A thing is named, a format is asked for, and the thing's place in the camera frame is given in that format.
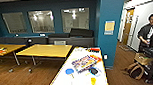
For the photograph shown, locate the white bowl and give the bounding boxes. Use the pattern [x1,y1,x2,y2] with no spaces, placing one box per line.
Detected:
[63,80,75,85]

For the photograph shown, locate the dark grey sofa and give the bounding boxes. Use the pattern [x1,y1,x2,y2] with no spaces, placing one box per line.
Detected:
[0,34,50,47]
[47,27,96,50]

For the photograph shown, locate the red orange game pieces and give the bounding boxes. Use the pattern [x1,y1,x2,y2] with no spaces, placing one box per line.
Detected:
[87,46,102,53]

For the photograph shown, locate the colourful board game box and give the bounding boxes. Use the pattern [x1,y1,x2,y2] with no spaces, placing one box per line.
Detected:
[71,53,103,75]

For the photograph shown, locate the interior glass window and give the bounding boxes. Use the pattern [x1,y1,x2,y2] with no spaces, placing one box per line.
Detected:
[1,11,28,35]
[60,7,91,34]
[27,9,56,35]

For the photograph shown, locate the long wooden table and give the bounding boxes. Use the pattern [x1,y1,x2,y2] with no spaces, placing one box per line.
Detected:
[0,42,27,67]
[15,42,74,68]

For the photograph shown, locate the yellow air hockey table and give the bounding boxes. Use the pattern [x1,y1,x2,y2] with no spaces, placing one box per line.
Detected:
[44,44,109,85]

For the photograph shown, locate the brown bag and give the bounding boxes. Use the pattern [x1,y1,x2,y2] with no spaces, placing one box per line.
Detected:
[124,61,147,81]

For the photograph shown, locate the tan cardboard box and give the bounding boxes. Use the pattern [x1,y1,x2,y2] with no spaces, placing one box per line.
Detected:
[133,51,153,66]

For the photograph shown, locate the person in dark clothes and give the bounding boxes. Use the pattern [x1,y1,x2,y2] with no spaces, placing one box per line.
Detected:
[135,12,153,54]

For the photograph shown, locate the white wall outlet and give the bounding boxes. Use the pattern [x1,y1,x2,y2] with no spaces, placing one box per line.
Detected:
[103,53,108,60]

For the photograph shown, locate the yellow wall sign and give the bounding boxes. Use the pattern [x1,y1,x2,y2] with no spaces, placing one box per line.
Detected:
[103,20,116,36]

